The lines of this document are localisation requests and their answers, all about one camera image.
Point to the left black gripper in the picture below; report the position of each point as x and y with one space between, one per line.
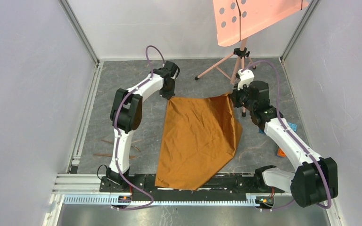
168 95

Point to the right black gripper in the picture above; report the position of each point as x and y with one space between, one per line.
235 93

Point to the orange cloth napkin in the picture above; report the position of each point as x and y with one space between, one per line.
200 136

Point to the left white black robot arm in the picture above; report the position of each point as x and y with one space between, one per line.
126 115

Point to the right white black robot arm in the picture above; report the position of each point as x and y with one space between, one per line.
315 179

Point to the blue toy brick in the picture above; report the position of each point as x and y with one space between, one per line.
291 125

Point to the orange toy block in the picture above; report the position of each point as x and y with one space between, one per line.
280 153

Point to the pink music stand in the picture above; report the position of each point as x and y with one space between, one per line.
236 20

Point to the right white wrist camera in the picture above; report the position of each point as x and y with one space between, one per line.
245 78

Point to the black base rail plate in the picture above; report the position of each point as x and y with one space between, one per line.
221 187

